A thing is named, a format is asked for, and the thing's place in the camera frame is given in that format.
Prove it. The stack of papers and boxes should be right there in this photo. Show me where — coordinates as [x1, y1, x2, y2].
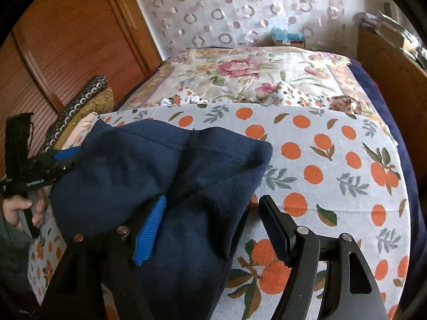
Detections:
[357, 11, 426, 61]

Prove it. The navy blue printed t-shirt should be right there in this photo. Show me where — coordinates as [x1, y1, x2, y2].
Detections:
[41, 119, 273, 319]

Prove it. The person left hand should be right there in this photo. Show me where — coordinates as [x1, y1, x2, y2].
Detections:
[2, 188, 47, 231]

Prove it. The blue tissue box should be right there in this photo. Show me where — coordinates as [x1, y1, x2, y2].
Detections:
[271, 27, 306, 49]

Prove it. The floral quilt bedspread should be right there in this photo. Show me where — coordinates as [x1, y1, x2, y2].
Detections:
[122, 46, 375, 117]

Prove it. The wooden window side cabinet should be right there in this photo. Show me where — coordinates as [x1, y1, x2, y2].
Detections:
[356, 26, 427, 181]

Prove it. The circle patterned sheer curtain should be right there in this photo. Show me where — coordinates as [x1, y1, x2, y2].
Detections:
[137, 0, 363, 59]

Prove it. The orange print white sheet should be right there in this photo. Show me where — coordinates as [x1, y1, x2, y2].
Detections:
[27, 89, 411, 319]

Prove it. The brown louvered wooden wardrobe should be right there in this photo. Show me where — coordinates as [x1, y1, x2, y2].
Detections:
[0, 0, 163, 177]

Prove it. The navy blue blanket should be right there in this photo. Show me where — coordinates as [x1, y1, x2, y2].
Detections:
[346, 58, 427, 274]

